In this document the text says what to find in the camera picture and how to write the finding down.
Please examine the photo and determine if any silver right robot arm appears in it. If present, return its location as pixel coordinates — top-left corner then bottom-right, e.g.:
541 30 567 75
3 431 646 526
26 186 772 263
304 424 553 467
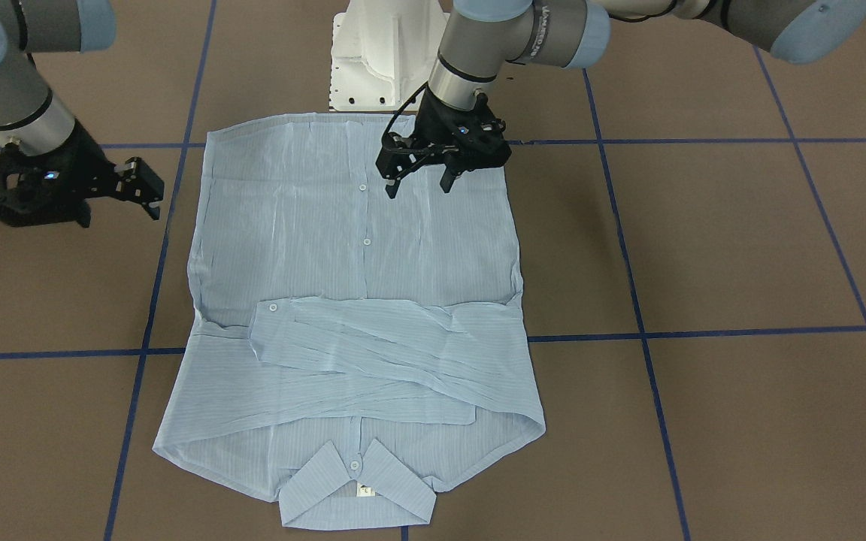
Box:
0 1 165 228

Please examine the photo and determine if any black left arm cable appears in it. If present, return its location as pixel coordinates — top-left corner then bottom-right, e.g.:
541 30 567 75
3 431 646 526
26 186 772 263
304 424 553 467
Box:
382 80 431 148

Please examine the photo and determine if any light blue button shirt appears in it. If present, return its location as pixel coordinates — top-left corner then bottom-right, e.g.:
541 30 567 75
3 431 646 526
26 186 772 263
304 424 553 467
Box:
153 113 546 530

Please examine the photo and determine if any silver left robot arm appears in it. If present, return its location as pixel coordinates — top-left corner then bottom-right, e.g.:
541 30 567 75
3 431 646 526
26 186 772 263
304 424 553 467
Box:
376 1 866 198

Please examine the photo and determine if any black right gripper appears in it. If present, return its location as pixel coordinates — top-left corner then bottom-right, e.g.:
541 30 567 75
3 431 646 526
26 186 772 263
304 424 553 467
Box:
0 120 165 226

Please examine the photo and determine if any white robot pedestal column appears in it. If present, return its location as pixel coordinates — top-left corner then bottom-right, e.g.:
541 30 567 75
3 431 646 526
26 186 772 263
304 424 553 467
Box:
328 1 448 113

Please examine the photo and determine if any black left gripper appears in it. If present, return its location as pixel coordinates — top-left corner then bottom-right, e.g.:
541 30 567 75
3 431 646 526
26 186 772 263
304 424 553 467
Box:
376 90 512 199

